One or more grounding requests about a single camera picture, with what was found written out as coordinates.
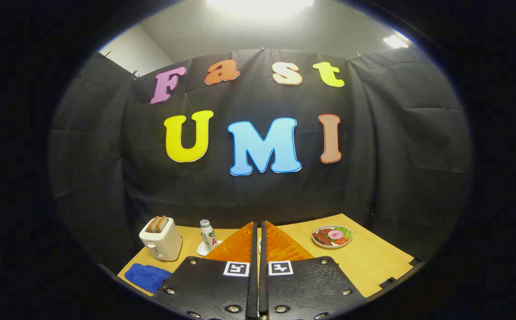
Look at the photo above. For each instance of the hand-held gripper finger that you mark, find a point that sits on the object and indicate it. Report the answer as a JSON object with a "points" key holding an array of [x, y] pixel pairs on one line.
{"points": [[263, 266], [253, 266]]}

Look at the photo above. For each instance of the white coaster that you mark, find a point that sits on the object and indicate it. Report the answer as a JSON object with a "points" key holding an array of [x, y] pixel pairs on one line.
{"points": [[202, 251]]}

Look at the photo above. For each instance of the small white labelled bottle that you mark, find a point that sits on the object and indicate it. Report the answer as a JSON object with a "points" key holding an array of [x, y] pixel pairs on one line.
{"points": [[207, 235]]}

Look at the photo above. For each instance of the brown meat patty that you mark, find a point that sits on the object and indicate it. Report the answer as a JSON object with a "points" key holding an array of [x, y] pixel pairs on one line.
{"points": [[322, 240], [325, 231]]}

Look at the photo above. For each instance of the white food plate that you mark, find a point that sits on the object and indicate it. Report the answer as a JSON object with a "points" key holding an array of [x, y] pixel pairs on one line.
{"points": [[332, 246]]}

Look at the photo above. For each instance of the pink round food slice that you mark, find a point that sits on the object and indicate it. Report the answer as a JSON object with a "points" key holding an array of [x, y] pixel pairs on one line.
{"points": [[335, 234]]}

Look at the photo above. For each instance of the red tomato slice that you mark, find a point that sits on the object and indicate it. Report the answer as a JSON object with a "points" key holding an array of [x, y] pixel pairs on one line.
{"points": [[340, 241]]}

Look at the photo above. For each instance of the green lettuce leaf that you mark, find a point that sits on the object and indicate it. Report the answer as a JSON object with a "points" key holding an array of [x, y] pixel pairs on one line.
{"points": [[344, 232]]}

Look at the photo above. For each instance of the white toaster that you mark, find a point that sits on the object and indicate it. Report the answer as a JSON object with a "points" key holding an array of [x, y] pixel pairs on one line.
{"points": [[164, 244]]}

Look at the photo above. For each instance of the toast slice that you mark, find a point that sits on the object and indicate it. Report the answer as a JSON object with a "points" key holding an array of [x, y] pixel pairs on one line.
{"points": [[163, 222], [153, 226]]}

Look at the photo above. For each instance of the blue cloth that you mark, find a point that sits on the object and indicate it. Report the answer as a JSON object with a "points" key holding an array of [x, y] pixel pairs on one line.
{"points": [[147, 276]]}

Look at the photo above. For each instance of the small ceiling light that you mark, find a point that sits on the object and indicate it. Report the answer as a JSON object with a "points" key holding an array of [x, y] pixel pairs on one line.
{"points": [[395, 42]]}

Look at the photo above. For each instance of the large ceiling light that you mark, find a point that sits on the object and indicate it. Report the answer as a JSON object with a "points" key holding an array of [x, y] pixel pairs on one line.
{"points": [[260, 5]]}

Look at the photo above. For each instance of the black table bracket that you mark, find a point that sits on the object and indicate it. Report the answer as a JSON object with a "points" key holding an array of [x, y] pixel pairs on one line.
{"points": [[417, 261], [387, 283]]}

